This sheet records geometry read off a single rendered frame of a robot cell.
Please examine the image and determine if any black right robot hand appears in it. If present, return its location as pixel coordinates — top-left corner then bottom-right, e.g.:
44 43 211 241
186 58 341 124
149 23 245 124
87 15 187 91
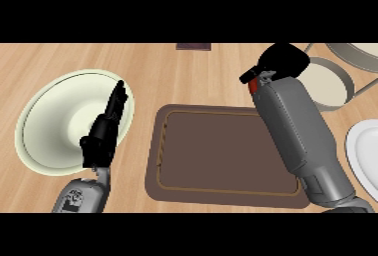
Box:
237 42 311 85

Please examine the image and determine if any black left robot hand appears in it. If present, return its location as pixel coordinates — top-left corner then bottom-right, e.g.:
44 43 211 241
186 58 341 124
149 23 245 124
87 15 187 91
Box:
78 79 130 169

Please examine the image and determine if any red bell pepper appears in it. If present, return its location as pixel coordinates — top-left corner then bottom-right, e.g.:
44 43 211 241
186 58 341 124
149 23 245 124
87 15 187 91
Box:
246 78 260 95

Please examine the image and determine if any brown tray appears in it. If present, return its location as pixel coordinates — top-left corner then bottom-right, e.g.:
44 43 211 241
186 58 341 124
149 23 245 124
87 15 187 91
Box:
143 103 311 210

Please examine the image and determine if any pale green bowl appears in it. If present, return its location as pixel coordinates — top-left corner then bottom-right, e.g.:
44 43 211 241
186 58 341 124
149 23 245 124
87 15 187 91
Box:
13 68 136 177

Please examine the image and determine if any dark brown block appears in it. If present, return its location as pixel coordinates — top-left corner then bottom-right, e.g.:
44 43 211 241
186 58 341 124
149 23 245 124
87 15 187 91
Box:
175 43 212 52

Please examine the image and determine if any white plate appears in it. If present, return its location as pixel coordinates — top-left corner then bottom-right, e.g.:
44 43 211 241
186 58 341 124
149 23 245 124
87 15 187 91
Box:
344 118 378 203

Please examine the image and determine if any grey tiered wire basket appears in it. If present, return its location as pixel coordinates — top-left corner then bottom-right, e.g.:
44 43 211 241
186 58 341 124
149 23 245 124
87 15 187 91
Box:
294 43 378 113

